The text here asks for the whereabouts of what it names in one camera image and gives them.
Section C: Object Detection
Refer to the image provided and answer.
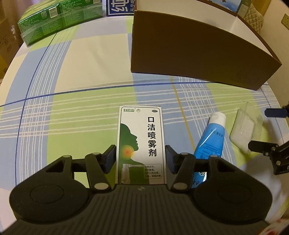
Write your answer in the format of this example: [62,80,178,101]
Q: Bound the green white spray box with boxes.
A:
[116,105,167,185]

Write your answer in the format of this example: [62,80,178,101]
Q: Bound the clear plastic tray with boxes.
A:
[229,102,263,154]

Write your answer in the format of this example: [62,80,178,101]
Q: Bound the blue white ointment tube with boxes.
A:
[190,111,227,189]

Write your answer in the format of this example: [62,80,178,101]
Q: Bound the beige quilted cushion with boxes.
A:
[244,4,264,33]

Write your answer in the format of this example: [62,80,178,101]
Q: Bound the light blue gift carton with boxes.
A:
[211,0,251,18]

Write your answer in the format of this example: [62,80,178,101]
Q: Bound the brown open cardboard box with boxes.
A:
[131,1,281,90]

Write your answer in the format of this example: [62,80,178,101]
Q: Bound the blue milk carton box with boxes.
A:
[106,0,135,17]

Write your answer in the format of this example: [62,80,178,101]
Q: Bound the green shrink-wrapped box pack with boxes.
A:
[18,0,103,46]

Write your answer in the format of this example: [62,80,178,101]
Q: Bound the brown cardboard carton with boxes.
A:
[1,12,22,79]

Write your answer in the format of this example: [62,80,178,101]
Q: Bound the wall power socket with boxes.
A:
[281,14,289,29]

